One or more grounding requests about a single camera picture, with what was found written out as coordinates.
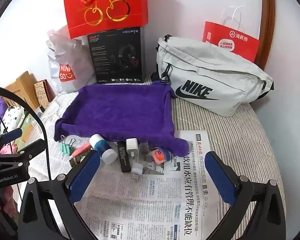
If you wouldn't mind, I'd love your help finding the brown cardboard box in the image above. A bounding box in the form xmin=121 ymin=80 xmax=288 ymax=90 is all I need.
xmin=4 ymin=71 xmax=38 ymax=106

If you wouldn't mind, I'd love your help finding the white plastic shopping bag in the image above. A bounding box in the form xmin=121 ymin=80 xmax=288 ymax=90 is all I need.
xmin=45 ymin=25 xmax=98 ymax=94

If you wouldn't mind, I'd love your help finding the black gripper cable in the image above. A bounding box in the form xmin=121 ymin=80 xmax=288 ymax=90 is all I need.
xmin=0 ymin=85 xmax=52 ymax=182

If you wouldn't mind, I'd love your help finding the pink tube white cap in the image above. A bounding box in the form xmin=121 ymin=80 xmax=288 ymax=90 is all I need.
xmin=69 ymin=142 xmax=94 ymax=159

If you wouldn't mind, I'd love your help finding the green binder clip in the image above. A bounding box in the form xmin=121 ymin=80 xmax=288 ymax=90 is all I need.
xmin=61 ymin=135 xmax=77 ymax=157

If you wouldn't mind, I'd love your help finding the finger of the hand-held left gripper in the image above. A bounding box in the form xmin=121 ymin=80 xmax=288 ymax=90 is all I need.
xmin=0 ymin=128 xmax=23 ymax=151
xmin=0 ymin=139 xmax=47 ymax=171

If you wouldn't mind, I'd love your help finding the patterned brown book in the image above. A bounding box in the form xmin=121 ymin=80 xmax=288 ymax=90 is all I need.
xmin=33 ymin=79 xmax=57 ymax=109

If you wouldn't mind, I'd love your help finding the small white plug-in light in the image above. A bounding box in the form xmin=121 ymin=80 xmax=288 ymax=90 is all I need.
xmin=130 ymin=163 xmax=144 ymax=181

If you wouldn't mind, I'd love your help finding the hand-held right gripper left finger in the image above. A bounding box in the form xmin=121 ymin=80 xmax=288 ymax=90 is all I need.
xmin=17 ymin=151 xmax=102 ymax=240

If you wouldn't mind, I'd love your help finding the red gift bag gold print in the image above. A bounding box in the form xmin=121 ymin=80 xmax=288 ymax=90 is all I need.
xmin=62 ymin=0 xmax=149 ymax=40

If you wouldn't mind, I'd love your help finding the grey waist bag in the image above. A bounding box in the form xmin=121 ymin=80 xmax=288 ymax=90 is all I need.
xmin=151 ymin=34 xmax=275 ymax=117

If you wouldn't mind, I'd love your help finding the red box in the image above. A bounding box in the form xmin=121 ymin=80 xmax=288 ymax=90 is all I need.
xmin=202 ymin=5 xmax=261 ymax=63

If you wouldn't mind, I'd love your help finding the purple towel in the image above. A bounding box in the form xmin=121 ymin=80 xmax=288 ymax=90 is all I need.
xmin=53 ymin=83 xmax=189 ymax=159

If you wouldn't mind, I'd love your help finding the black rectangular case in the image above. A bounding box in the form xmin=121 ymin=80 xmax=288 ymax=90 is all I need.
xmin=117 ymin=141 xmax=131 ymax=173

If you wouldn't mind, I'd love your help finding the newspaper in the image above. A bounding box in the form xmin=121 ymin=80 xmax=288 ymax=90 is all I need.
xmin=15 ymin=91 xmax=224 ymax=240

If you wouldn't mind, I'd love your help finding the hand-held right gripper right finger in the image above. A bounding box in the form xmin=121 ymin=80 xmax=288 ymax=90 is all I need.
xmin=204 ymin=151 xmax=287 ymax=240

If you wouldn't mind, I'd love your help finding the small metal tool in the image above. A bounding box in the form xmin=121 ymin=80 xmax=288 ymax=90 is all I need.
xmin=140 ymin=166 xmax=164 ymax=176

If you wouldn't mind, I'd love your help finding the black headset box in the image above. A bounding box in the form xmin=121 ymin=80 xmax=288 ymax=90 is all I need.
xmin=87 ymin=26 xmax=146 ymax=84

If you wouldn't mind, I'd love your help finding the white and blue bottle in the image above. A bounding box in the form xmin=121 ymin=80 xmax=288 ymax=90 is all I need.
xmin=89 ymin=133 xmax=118 ymax=165

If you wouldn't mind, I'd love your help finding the white spotted plush toy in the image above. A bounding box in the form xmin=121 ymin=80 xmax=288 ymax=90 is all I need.
xmin=0 ymin=105 xmax=26 ymax=131

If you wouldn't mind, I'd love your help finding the white charger plug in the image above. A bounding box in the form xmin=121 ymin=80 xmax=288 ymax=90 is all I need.
xmin=126 ymin=138 xmax=140 ymax=159

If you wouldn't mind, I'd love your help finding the brown wooden headboard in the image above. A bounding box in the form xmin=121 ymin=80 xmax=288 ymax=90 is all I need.
xmin=254 ymin=0 xmax=276 ymax=73

